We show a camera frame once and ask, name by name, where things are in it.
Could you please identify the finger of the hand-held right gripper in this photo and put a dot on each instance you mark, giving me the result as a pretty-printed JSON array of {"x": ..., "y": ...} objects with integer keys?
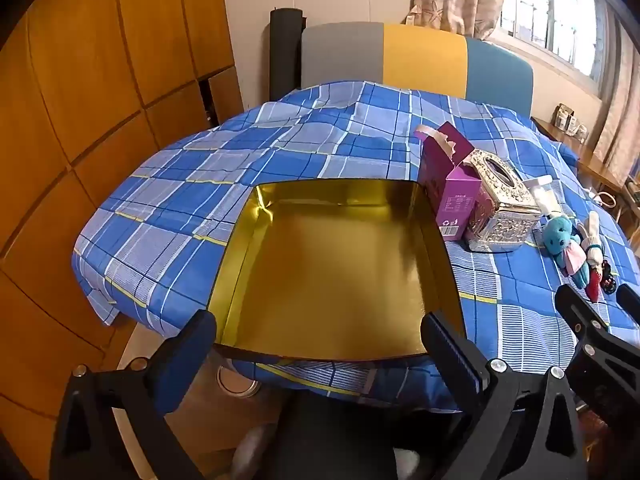
[
  {"x": 631, "y": 300},
  {"x": 582, "y": 310}
]

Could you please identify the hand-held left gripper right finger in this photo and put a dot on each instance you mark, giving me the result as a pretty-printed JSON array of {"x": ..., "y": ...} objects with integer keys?
[{"x": 450, "y": 350}]

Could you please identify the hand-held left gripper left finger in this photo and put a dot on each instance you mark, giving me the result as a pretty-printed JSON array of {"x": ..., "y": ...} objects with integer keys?
[{"x": 190, "y": 355}]

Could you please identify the gold-lined square box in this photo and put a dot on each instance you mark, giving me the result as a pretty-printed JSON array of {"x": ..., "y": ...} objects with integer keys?
[{"x": 325, "y": 270}]

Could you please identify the white rabbit plush doll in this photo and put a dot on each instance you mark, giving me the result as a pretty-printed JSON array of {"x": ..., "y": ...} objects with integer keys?
[{"x": 593, "y": 250}]

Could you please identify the blue plush doll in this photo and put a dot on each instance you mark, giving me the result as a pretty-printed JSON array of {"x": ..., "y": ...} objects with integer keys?
[{"x": 557, "y": 235}]

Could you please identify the white tube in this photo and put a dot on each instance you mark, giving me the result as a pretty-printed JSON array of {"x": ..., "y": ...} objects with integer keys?
[{"x": 542, "y": 195}]

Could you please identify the silver embossed tissue box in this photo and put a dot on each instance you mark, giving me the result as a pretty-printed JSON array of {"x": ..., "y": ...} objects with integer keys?
[{"x": 505, "y": 210}]

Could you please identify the wooden desk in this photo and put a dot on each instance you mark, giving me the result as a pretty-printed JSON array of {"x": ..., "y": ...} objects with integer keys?
[{"x": 590, "y": 160}]

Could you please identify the purple carton with ribbon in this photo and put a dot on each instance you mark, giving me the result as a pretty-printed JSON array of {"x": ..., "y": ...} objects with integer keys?
[{"x": 452, "y": 200}]

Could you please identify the small printed packet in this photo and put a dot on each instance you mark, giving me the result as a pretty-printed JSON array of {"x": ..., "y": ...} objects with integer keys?
[
  {"x": 562, "y": 116},
  {"x": 574, "y": 124},
  {"x": 584, "y": 131}
]

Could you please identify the plain beige curtain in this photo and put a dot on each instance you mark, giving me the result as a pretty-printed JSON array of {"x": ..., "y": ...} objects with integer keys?
[{"x": 625, "y": 125}]

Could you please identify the blue plaid blanket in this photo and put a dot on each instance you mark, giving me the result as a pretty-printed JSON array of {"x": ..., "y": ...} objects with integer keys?
[{"x": 200, "y": 175}]

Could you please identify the grey yellow blue headboard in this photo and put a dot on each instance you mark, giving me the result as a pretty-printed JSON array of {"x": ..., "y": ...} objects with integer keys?
[{"x": 425, "y": 55}]

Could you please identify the barred window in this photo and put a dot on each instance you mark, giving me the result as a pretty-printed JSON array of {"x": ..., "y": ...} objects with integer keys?
[{"x": 560, "y": 10}]

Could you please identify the wooden wardrobe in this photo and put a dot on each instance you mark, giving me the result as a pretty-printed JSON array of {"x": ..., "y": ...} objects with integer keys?
[{"x": 100, "y": 60}]

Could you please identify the black rolled mat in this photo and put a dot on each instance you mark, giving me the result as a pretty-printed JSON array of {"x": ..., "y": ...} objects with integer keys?
[{"x": 285, "y": 50}]

